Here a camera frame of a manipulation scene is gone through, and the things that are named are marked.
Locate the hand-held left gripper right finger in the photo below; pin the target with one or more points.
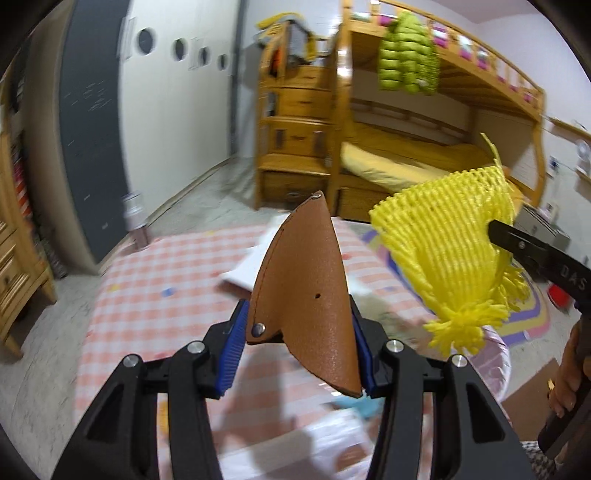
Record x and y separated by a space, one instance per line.
366 362

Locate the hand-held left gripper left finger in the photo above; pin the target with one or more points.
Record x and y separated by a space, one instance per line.
232 355

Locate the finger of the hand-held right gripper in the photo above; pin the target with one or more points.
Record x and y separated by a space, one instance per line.
515 237

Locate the yellow foam fruit net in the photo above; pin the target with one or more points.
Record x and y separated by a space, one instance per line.
443 249

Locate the brown leather sheath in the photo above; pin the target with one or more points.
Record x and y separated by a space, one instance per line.
307 295

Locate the person's right hand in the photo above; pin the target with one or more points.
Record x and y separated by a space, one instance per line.
572 374

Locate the red plastic container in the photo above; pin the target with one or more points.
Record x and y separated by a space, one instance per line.
560 295

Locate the grey box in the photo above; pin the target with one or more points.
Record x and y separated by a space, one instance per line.
540 228

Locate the light blue wrapper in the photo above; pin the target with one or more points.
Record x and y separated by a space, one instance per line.
364 407

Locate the white paper sheet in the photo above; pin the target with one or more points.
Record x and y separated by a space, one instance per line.
247 270

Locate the pink checkered cloth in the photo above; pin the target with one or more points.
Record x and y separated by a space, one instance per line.
152 295

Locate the white plastic bag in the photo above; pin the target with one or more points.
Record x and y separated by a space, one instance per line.
295 443

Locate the white fan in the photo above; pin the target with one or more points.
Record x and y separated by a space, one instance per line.
584 154

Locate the pink plastic bag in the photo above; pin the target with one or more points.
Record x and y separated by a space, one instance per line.
495 355

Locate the brown cardboard sheet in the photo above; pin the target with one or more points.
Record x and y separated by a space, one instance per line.
531 392

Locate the yellow mattress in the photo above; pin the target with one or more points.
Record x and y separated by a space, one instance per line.
415 159

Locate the wooden bunk bed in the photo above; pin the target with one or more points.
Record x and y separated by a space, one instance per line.
466 92

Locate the metal can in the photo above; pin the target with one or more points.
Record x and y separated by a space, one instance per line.
135 217

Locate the green puffer jacket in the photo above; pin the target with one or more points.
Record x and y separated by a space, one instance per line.
406 55

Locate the wooden cabinet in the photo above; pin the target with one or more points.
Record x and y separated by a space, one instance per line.
18 258

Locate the wooden stair drawers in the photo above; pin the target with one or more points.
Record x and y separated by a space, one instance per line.
295 129

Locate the dark grey door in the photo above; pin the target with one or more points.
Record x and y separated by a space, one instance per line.
92 138

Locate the yellow bag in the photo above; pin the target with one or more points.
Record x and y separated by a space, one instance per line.
277 27

